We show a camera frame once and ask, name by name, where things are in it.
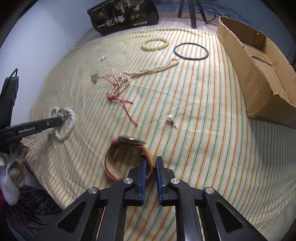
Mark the red band wristwatch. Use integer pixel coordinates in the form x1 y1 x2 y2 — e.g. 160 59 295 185
102 136 155 182

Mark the twisted white pearl bracelet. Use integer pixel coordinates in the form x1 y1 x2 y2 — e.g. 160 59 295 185
48 106 76 141

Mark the long white pearl necklace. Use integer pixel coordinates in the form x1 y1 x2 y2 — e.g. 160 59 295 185
110 57 180 97

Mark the cream bead bracelet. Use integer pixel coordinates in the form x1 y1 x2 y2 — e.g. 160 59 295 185
140 37 171 52

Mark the black ring bangle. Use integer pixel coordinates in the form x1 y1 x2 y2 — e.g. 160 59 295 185
173 42 209 61

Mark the white plush toy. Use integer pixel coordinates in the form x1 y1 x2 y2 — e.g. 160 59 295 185
1 141 29 206

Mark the pearl drop earring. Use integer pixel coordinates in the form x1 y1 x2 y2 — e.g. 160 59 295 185
166 114 177 129

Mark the yellow striped cloth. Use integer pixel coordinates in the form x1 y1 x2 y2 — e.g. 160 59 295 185
24 28 295 240

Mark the black printed gift bag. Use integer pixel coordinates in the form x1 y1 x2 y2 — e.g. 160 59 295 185
87 0 159 36

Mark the brown cardboard box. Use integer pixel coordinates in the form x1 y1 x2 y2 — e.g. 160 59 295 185
217 16 295 128

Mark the black tripod stand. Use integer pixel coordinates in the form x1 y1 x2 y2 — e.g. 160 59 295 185
177 0 207 29

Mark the blue patterned quilt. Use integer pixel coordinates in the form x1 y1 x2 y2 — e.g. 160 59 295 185
152 0 258 24

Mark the black power cable with switch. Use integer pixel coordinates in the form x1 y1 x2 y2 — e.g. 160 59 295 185
203 10 232 26

